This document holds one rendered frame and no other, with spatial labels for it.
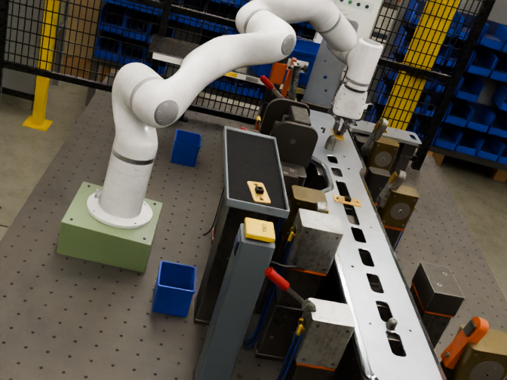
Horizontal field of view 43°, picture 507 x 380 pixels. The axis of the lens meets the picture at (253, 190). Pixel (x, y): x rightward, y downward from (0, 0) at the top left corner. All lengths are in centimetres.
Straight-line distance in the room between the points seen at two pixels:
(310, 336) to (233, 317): 18
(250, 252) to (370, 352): 32
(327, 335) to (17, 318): 76
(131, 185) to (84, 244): 21
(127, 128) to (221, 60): 31
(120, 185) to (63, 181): 42
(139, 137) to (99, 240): 30
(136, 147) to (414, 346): 87
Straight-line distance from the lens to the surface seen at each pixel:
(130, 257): 184
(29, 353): 159
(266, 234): 129
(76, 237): 183
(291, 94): 220
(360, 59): 217
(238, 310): 139
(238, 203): 136
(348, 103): 223
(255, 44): 179
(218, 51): 178
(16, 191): 343
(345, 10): 272
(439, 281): 164
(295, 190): 166
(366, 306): 149
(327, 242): 149
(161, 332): 169
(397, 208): 197
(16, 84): 404
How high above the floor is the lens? 184
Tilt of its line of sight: 28 degrees down
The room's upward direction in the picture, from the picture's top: 17 degrees clockwise
